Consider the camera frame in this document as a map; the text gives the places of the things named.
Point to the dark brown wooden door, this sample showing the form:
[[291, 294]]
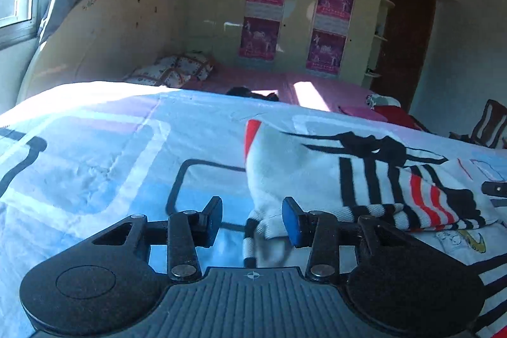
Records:
[[408, 45]]

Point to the cream corner shelf unit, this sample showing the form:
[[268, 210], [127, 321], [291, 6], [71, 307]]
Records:
[[380, 37]]

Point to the red cloth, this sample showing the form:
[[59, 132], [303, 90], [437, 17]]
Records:
[[400, 118]]

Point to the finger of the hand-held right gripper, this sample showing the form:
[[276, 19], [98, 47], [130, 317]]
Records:
[[495, 189]]

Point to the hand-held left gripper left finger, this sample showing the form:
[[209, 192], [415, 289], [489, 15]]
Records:
[[213, 217]]

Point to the striped chair cushion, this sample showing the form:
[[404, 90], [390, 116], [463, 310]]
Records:
[[487, 124]]

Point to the white striped crumpled cloth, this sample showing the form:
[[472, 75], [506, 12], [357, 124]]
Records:
[[380, 100]]

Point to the pink bed sheet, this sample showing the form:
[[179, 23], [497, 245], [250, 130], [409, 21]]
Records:
[[237, 78]]

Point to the printed light blue blanket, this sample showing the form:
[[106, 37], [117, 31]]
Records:
[[99, 163]]

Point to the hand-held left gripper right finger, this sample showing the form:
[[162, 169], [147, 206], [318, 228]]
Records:
[[290, 221]]

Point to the pink cloth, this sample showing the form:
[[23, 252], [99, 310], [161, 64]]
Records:
[[362, 113]]

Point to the cream rounded headboard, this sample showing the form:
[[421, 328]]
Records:
[[103, 33]]

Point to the striped black white red sweater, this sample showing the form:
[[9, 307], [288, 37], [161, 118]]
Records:
[[317, 179]]

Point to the patchwork print pillow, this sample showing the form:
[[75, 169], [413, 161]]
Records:
[[148, 76], [188, 66]]

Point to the dark cloth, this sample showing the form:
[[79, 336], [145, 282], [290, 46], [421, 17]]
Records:
[[245, 92]]

